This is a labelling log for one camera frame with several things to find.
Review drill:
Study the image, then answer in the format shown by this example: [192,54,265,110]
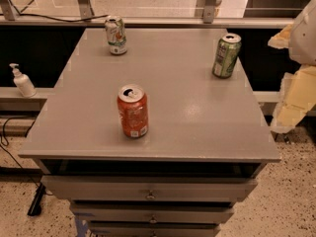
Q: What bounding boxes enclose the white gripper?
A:
[268,0,316,133]

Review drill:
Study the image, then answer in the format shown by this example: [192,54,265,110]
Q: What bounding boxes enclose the red coke can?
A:
[117,84,148,138]

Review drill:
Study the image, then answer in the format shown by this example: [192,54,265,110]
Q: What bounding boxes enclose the green soda can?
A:
[212,33,242,79]

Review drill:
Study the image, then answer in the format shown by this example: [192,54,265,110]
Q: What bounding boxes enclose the white green 7up can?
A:
[105,16,127,55]

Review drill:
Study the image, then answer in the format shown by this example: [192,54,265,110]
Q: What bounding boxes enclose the grey drawer cabinet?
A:
[21,29,279,237]

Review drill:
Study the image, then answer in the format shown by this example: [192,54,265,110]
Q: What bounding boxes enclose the top drawer knob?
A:
[146,191,156,200]

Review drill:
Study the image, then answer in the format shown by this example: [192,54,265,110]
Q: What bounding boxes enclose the drawer knob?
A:
[149,215,158,224]
[146,191,156,200]

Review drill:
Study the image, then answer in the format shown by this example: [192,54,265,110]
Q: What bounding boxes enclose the white pump soap bottle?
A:
[9,63,37,98]

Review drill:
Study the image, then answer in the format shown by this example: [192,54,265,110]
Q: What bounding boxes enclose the black power strip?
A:
[27,184,45,216]

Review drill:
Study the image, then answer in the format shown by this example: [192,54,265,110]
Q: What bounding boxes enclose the black floor cable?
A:
[0,116,42,188]

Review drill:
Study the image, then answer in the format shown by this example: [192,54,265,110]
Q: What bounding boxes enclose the black cable on ledge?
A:
[0,0,110,23]

